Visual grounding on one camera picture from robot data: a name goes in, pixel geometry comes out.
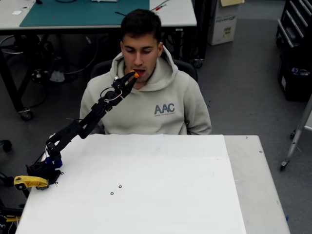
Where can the white cardboard box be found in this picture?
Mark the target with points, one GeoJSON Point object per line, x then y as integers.
{"type": "Point", "coordinates": [223, 26]}

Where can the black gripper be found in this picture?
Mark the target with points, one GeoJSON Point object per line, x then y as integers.
{"type": "Point", "coordinates": [124, 86]}

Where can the red pen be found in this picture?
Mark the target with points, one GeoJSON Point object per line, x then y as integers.
{"type": "Point", "coordinates": [161, 7]}

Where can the green cutting mat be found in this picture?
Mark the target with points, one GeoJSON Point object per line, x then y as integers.
{"type": "Point", "coordinates": [85, 12]}

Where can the black office chair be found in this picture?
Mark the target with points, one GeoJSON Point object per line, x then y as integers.
{"type": "Point", "coordinates": [102, 67]}

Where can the black chair caster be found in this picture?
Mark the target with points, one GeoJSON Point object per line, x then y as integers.
{"type": "Point", "coordinates": [6, 145]}

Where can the black storage bin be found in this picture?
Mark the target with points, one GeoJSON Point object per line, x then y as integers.
{"type": "Point", "coordinates": [292, 85]}

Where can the grey metal stand with caster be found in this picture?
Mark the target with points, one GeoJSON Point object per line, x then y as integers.
{"type": "Point", "coordinates": [296, 139]}

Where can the white power adapter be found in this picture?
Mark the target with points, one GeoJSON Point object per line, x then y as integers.
{"type": "Point", "coordinates": [57, 76]}

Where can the orange food piece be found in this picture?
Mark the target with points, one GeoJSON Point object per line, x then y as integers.
{"type": "Point", "coordinates": [136, 74]}

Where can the white workbench with black frame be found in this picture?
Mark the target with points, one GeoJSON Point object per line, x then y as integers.
{"type": "Point", "coordinates": [175, 17]}

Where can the white paper sheet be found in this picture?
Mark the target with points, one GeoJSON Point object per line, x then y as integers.
{"type": "Point", "coordinates": [146, 170]}

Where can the black and yellow clamp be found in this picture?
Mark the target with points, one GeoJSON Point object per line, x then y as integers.
{"type": "Point", "coordinates": [9, 214]}

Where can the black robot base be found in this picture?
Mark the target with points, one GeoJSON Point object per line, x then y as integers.
{"type": "Point", "coordinates": [44, 171]}

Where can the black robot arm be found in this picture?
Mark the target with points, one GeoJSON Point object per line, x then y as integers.
{"type": "Point", "coordinates": [73, 128]}

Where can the black drawer cabinet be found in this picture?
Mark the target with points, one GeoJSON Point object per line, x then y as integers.
{"type": "Point", "coordinates": [295, 19]}

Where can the small white paper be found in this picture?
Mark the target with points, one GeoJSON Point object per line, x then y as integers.
{"type": "Point", "coordinates": [16, 12]}

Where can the manila folder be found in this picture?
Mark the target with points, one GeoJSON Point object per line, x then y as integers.
{"type": "Point", "coordinates": [231, 2]}

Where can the person in beige hoodie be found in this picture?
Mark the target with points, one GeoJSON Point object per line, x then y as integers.
{"type": "Point", "coordinates": [146, 109]}

